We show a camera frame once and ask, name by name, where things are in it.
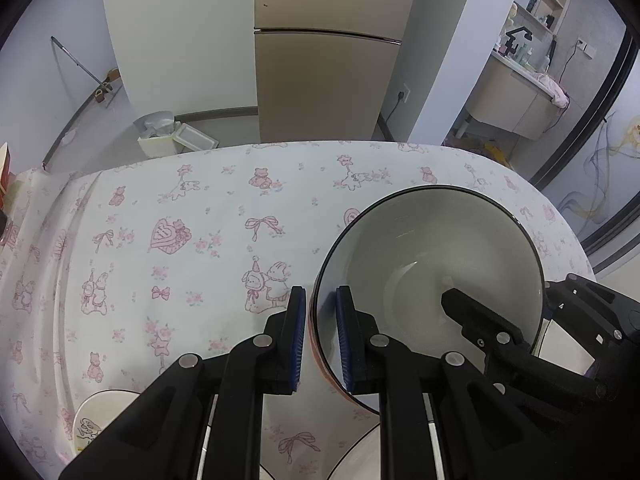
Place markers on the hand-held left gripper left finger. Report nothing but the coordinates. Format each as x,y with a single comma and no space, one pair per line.
296,340

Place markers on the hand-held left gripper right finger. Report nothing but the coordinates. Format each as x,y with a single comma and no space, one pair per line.
346,340

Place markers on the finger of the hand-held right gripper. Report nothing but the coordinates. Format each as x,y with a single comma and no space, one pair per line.
600,310
480,322

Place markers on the white bowl black rim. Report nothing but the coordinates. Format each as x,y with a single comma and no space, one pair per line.
415,250

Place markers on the white plate cartoon animals rim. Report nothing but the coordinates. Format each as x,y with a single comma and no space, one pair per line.
355,455

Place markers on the white plate cartoon duck print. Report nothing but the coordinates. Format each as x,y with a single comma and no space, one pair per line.
115,410

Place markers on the pink floral print tablecloth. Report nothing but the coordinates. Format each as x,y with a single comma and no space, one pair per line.
200,220

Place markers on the yellow cloth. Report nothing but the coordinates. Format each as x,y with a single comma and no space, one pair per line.
495,154

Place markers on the beige bathroom vanity cabinet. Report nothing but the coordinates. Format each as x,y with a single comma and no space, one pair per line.
510,100

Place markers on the pink towel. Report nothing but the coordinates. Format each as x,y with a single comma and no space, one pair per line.
554,89

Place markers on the white trash bin grey bag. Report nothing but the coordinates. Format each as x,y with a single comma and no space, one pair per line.
160,137

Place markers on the black handheld bathroom appliance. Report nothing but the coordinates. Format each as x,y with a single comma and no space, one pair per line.
549,55

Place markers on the green toiletry bottle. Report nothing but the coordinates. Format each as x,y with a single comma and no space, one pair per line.
525,54

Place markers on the gold three-door refrigerator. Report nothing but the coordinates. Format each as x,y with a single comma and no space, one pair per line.
330,60

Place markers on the black bathroom faucet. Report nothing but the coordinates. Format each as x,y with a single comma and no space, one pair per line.
515,39

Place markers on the beige figurine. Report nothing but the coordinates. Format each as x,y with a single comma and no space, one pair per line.
509,19

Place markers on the thin dark stick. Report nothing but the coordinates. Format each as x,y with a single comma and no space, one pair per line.
65,135

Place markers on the red cardboard box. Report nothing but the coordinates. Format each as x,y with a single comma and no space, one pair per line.
5,170

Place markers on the black sliding door frame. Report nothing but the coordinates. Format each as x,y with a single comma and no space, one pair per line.
590,125

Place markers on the white wall outlet black plug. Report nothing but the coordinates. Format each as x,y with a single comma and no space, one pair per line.
404,95

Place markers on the white bathroom wall socket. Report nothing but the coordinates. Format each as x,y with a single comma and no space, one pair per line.
585,46

